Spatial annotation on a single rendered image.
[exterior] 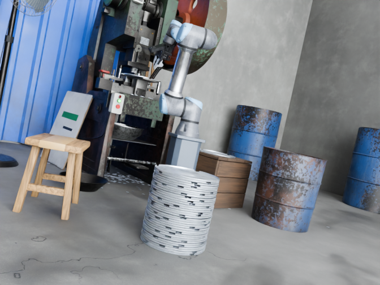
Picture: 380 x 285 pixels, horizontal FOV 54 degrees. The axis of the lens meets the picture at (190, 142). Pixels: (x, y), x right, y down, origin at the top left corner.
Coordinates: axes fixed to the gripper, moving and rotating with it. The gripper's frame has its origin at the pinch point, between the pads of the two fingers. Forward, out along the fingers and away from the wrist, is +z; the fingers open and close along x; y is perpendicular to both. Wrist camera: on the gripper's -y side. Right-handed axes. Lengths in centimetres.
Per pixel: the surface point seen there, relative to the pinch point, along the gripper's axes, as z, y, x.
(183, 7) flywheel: -40, 40, 56
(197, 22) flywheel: -37, 38, 28
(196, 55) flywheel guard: -16.9, 35.1, 6.4
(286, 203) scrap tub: 24, 52, -117
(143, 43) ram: -6.8, 1.3, 27.5
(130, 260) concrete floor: 29, -71, -143
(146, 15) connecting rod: -25.2, 1.4, 39.2
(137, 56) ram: 2.1, -2.8, 20.7
